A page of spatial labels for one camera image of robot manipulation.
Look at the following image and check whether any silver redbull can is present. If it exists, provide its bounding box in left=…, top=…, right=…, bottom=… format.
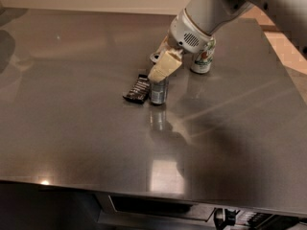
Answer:
left=150, top=79, right=169, bottom=104

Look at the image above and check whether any white green soda can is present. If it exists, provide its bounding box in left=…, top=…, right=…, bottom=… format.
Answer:
left=190, top=37, right=216, bottom=74

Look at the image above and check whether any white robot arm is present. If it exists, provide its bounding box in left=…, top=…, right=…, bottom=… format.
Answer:
left=149, top=0, right=307, bottom=82

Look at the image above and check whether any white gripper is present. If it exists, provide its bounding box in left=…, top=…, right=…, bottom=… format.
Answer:
left=149, top=9, right=212, bottom=82

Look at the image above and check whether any black rxbar chocolate wrapper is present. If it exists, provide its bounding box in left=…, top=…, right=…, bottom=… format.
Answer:
left=123, top=74, right=151, bottom=104

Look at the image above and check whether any drawer under table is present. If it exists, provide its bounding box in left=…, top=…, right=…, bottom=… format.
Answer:
left=93, top=193, right=215, bottom=230

